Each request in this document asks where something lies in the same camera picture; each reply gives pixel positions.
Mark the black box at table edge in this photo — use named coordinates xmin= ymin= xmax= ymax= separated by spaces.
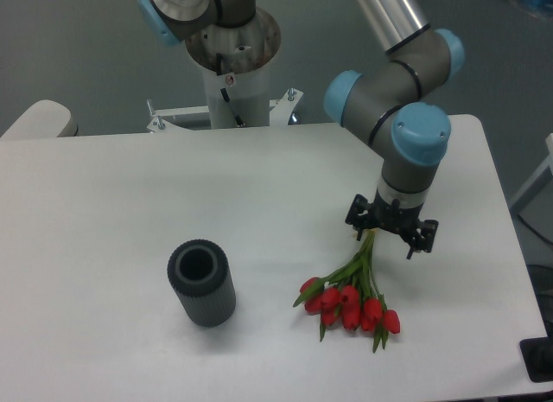
xmin=519 ymin=337 xmax=552 ymax=383

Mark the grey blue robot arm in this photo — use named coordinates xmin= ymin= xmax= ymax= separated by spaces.
xmin=137 ymin=0 xmax=465 ymax=252

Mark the white pedestal base bracket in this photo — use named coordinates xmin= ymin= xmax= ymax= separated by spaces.
xmin=147 ymin=87 xmax=304 ymax=133

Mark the red tulip bouquet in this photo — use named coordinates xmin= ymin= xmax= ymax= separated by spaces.
xmin=293 ymin=229 xmax=401 ymax=352

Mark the white frame at right edge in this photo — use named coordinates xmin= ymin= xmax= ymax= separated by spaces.
xmin=508 ymin=134 xmax=552 ymax=215

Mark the black cable on pedestal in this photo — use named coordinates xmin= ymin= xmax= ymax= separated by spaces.
xmin=214 ymin=52 xmax=246 ymax=128

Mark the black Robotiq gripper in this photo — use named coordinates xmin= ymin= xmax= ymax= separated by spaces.
xmin=345 ymin=191 xmax=439 ymax=259

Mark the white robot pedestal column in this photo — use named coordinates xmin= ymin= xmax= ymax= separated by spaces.
xmin=186 ymin=8 xmax=283 ymax=129

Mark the dark grey ribbed vase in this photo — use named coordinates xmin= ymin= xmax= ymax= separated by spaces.
xmin=167 ymin=239 xmax=236 ymax=328

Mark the beige chair armrest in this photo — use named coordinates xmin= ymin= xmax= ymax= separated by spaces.
xmin=1 ymin=99 xmax=79 ymax=141

